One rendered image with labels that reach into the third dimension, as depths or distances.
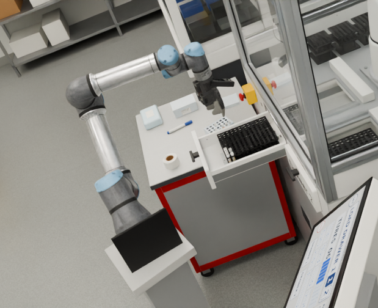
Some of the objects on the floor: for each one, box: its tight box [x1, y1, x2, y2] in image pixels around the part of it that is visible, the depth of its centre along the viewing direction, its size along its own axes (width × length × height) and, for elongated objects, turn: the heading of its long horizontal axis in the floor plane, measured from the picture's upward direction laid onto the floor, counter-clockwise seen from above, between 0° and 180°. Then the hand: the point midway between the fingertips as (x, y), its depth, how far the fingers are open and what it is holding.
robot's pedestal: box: [104, 227, 211, 308], centre depth 229 cm, size 30×30×76 cm
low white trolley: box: [136, 77, 298, 277], centre depth 281 cm, size 58×62×76 cm
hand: (221, 112), depth 234 cm, fingers open, 3 cm apart
